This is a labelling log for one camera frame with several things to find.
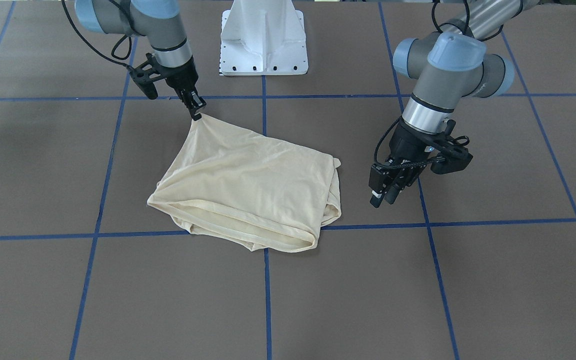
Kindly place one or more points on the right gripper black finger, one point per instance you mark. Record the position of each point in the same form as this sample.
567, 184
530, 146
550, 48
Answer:
183, 96
195, 101

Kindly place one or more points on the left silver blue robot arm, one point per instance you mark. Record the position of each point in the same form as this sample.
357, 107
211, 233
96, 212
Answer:
449, 64

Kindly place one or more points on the cream long-sleeve graphic shirt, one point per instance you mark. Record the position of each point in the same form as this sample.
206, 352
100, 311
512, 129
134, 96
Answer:
260, 192

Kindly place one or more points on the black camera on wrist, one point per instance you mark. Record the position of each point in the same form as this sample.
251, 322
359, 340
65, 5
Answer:
453, 154
146, 74

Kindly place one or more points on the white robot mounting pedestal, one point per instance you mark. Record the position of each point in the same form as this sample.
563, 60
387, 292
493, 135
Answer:
263, 38

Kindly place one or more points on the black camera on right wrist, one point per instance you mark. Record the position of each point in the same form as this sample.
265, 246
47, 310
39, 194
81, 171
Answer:
146, 74

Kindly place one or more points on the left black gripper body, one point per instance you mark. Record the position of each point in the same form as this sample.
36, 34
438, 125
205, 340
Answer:
407, 142

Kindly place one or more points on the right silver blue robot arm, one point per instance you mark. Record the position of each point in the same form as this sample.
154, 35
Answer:
160, 22

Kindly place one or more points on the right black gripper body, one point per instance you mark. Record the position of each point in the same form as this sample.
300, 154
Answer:
181, 78

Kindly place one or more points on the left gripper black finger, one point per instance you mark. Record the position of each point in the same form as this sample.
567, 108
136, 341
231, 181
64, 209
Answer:
400, 180
379, 181

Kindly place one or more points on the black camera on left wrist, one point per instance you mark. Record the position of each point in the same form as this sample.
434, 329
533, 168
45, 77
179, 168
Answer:
453, 154

